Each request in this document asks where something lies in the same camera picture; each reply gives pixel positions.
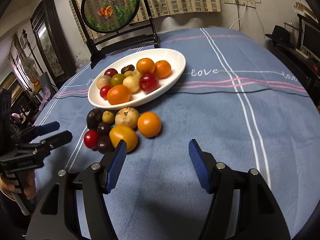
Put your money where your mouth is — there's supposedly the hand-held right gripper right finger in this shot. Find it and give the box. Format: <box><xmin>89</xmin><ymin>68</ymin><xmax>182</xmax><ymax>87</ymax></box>
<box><xmin>188</xmin><ymin>139</ymin><xmax>292</xmax><ymax>240</ymax></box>

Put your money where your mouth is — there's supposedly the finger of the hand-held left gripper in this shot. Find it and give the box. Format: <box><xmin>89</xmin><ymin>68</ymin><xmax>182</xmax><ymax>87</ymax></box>
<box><xmin>31</xmin><ymin>130</ymin><xmax>73</xmax><ymax>156</ymax></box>
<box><xmin>11</xmin><ymin>121</ymin><xmax>61</xmax><ymax>143</ymax></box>

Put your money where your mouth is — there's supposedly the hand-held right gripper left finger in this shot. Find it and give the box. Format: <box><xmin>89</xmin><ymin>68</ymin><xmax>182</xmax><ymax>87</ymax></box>
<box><xmin>26</xmin><ymin>140</ymin><xmax>127</xmax><ymax>240</ymax></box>

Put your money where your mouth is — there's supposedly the large orange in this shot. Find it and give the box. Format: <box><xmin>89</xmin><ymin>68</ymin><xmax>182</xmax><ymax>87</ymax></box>
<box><xmin>107</xmin><ymin>84</ymin><xmax>131</xmax><ymax>105</ymax></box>

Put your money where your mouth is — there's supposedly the large red plum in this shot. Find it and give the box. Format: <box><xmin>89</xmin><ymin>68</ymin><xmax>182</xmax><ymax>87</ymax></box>
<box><xmin>139</xmin><ymin>73</ymin><xmax>160</xmax><ymax>92</ymax></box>

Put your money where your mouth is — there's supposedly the white oval plate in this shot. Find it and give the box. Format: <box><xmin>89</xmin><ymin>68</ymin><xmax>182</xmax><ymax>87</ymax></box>
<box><xmin>87</xmin><ymin>48</ymin><xmax>187</xmax><ymax>110</ymax></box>

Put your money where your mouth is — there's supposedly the person's left forearm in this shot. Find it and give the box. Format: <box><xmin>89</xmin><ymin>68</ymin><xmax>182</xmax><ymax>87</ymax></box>
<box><xmin>0</xmin><ymin>190</ymin><xmax>28</xmax><ymax>230</ymax></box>

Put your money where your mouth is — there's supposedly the person's left hand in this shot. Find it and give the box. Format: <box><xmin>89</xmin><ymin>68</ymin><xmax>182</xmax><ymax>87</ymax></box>
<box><xmin>21</xmin><ymin>170</ymin><xmax>38</xmax><ymax>200</ymax></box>

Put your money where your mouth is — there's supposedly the dark purple plum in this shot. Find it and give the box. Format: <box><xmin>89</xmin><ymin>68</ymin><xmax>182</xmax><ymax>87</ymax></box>
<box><xmin>97</xmin><ymin>122</ymin><xmax>112</xmax><ymax>137</ymax></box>
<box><xmin>97</xmin><ymin>135</ymin><xmax>115</xmax><ymax>154</ymax></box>

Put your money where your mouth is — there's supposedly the yellow orange persimmon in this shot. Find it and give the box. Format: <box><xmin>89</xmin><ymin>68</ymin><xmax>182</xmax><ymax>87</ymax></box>
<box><xmin>109</xmin><ymin>125</ymin><xmax>138</xmax><ymax>153</ymax></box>

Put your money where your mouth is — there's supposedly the shiny red plum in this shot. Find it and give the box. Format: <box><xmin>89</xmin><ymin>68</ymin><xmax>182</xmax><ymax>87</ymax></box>
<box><xmin>83</xmin><ymin>130</ymin><xmax>99</xmax><ymax>148</ymax></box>

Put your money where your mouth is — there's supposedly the purple cloth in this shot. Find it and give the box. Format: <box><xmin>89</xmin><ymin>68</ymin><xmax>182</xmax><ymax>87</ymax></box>
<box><xmin>40</xmin><ymin>86</ymin><xmax>52</xmax><ymax>105</ymax></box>

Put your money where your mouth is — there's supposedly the blue striped tablecloth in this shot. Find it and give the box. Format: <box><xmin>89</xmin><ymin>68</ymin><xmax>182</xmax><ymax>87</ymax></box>
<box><xmin>30</xmin><ymin>27</ymin><xmax>318</xmax><ymax>240</ymax></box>

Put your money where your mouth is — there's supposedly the small green fruit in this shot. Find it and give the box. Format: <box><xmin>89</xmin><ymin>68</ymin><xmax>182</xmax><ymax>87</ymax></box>
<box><xmin>102</xmin><ymin>110</ymin><xmax>115</xmax><ymax>124</ymax></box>

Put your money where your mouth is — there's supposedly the large beige fruit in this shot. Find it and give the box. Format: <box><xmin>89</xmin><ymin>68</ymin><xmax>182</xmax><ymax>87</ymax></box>
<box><xmin>115</xmin><ymin>107</ymin><xmax>140</xmax><ymax>130</ymax></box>

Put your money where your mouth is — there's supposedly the round orange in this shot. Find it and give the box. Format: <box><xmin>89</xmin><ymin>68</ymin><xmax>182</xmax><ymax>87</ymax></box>
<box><xmin>137</xmin><ymin>112</ymin><xmax>162</xmax><ymax>138</ymax></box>

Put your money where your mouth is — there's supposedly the small red plum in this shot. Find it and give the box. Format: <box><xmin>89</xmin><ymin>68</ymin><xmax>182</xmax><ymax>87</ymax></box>
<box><xmin>100</xmin><ymin>85</ymin><xmax>112</xmax><ymax>98</ymax></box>

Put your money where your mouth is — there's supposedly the white standing fan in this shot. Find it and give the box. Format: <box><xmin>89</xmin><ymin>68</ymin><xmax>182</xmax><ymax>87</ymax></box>
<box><xmin>21</xmin><ymin>56</ymin><xmax>38</xmax><ymax>80</ymax></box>

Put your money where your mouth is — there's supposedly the beige speckled fruit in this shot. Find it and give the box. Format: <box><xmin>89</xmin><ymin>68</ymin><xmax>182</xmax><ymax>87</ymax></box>
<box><xmin>96</xmin><ymin>75</ymin><xmax>112</xmax><ymax>89</ymax></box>

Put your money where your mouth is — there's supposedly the clear plastic bag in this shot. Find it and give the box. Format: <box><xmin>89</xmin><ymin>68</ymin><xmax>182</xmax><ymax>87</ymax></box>
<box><xmin>75</xmin><ymin>52</ymin><xmax>92</xmax><ymax>73</ymax></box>

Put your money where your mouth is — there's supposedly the dark wooden framed picture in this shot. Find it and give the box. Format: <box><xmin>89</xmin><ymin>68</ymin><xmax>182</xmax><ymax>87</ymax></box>
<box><xmin>30</xmin><ymin>0</ymin><xmax>77</xmax><ymax>87</ymax></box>

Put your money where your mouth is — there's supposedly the green plum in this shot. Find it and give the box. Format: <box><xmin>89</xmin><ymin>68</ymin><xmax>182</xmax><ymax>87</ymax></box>
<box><xmin>111</xmin><ymin>73</ymin><xmax>126</xmax><ymax>87</ymax></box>

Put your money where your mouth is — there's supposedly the small mandarin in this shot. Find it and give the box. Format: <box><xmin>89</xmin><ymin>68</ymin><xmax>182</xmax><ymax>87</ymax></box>
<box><xmin>154</xmin><ymin>60</ymin><xmax>172</xmax><ymax>78</ymax></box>

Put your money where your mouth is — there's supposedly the medium orange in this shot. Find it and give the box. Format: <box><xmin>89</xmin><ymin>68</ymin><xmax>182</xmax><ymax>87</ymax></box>
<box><xmin>136</xmin><ymin>58</ymin><xmax>156</xmax><ymax>75</ymax></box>

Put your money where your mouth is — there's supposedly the round embroidered screen black stand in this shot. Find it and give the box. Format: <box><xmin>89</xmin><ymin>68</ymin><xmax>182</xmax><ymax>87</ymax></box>
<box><xmin>70</xmin><ymin>0</ymin><xmax>161</xmax><ymax>69</ymax></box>

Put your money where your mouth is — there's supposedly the black desk shelf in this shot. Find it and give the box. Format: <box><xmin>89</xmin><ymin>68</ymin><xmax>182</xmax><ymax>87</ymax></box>
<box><xmin>265</xmin><ymin>15</ymin><xmax>320</xmax><ymax>100</ymax></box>

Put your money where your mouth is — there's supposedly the black hat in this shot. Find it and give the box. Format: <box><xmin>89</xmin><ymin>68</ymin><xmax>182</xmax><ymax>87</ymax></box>
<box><xmin>265</xmin><ymin>25</ymin><xmax>295</xmax><ymax>48</ymax></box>

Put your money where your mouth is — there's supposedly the computer monitor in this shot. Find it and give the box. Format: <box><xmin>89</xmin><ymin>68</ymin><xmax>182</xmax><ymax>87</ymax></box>
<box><xmin>301</xmin><ymin>21</ymin><xmax>320</xmax><ymax>58</ymax></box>

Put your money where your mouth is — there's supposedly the thin black cable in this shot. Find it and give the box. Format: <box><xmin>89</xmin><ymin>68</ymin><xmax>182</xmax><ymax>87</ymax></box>
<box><xmin>54</xmin><ymin>86</ymin><xmax>312</xmax><ymax>99</ymax></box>

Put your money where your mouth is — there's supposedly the white power cable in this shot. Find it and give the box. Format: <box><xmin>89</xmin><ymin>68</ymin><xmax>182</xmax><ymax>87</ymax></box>
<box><xmin>229</xmin><ymin>4</ymin><xmax>247</xmax><ymax>29</ymax></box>

